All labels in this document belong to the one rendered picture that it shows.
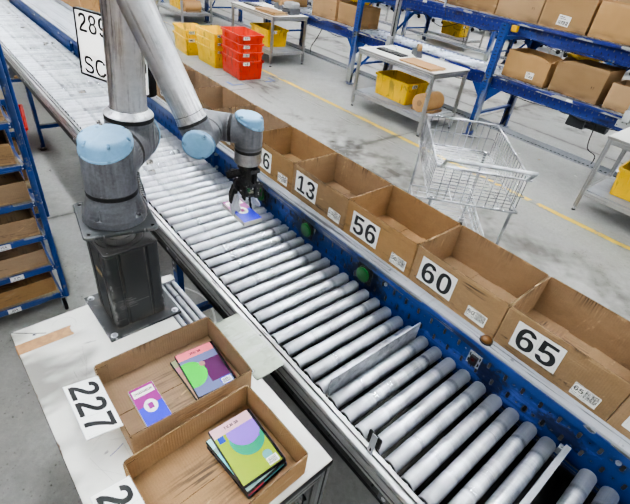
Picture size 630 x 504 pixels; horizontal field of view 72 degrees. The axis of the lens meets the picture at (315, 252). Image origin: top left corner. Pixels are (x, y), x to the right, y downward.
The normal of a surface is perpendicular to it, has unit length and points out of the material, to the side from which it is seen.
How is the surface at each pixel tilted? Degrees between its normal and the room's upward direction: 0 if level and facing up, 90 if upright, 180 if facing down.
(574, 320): 89
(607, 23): 90
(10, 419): 0
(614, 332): 89
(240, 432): 0
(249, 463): 0
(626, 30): 90
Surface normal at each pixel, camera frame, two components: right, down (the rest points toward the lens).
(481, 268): -0.76, 0.29
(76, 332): 0.11, -0.80
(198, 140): -0.01, 0.64
